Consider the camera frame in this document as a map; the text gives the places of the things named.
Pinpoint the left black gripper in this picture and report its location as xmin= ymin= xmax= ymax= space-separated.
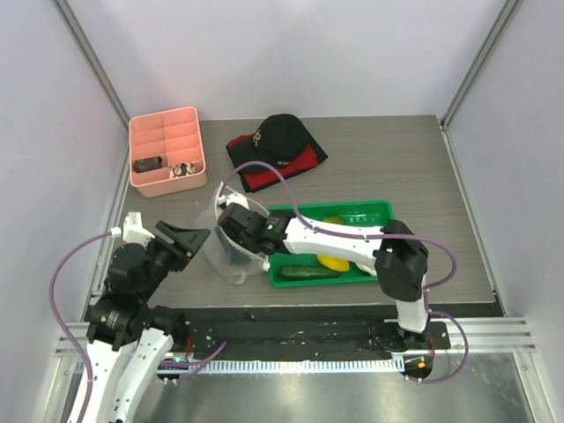
xmin=139 ymin=219 xmax=210 ymax=298

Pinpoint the clear zip top bag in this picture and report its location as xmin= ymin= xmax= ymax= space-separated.
xmin=196 ymin=182 xmax=270 ymax=286

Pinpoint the dark green fake cucumber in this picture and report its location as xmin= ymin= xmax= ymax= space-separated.
xmin=277 ymin=265 xmax=340 ymax=281

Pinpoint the yellow fake pepper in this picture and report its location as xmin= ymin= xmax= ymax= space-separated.
xmin=316 ymin=255 xmax=350 ymax=273

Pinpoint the white fake cauliflower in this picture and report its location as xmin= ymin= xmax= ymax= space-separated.
xmin=356 ymin=263 xmax=377 ymax=278

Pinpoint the orange fake fruit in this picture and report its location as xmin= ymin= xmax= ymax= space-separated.
xmin=323 ymin=215 xmax=346 ymax=226

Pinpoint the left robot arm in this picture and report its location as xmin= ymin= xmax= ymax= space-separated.
xmin=68 ymin=212 xmax=211 ymax=422

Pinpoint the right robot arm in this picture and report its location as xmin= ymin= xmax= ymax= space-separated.
xmin=217 ymin=203 xmax=430 ymax=348

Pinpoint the red and black folded cloth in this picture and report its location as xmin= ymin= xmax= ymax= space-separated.
xmin=238 ymin=139 xmax=328 ymax=193

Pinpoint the green plastic tray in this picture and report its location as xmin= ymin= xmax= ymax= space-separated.
xmin=268 ymin=200 xmax=395 ymax=288

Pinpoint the pink patterned item in organizer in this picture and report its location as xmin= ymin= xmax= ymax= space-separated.
xmin=168 ymin=161 xmax=197 ymax=179

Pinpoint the pink divided organizer box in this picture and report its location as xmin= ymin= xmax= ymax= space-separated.
xmin=129 ymin=106 xmax=207 ymax=198

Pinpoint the small black object in organizer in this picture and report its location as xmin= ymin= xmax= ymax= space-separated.
xmin=133 ymin=156 xmax=163 ymax=174

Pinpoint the black baseball cap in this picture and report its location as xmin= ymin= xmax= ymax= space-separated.
xmin=250 ymin=114 xmax=310 ymax=168

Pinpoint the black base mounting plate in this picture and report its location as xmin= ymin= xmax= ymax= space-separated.
xmin=81 ymin=303 xmax=449 ymax=362

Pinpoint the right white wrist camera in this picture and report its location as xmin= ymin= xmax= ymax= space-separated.
xmin=215 ymin=192 xmax=241 ymax=212

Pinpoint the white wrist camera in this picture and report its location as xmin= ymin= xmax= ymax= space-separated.
xmin=215 ymin=192 xmax=241 ymax=212
xmin=110 ymin=211 xmax=155 ymax=247

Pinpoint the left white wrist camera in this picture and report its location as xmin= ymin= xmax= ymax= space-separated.
xmin=110 ymin=211 xmax=155 ymax=247

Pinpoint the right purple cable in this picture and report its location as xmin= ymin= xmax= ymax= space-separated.
xmin=219 ymin=160 xmax=471 ymax=384

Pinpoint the purple cable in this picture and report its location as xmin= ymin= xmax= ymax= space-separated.
xmin=219 ymin=160 xmax=471 ymax=384
xmin=48 ymin=232 xmax=230 ymax=423

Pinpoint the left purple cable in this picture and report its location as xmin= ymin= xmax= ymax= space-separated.
xmin=48 ymin=232 xmax=230 ymax=423

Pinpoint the aluminium frame rail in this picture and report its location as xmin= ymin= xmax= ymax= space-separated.
xmin=55 ymin=315 xmax=538 ymax=375

